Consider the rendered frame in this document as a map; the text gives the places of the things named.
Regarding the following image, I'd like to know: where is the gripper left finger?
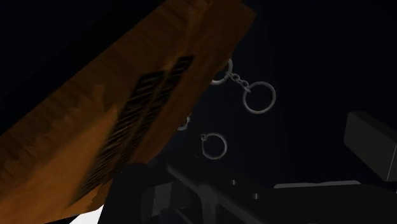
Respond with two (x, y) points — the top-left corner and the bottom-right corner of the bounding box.
(97, 162), (218, 224)

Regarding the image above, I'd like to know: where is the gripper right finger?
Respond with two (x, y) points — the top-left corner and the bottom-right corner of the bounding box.
(272, 110), (397, 224)

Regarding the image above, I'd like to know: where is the orange wooden box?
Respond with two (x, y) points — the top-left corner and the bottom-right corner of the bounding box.
(0, 0), (257, 224)

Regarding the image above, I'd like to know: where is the silver key ring chain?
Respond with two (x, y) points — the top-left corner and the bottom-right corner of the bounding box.
(210, 58), (277, 115)
(177, 114), (228, 161)

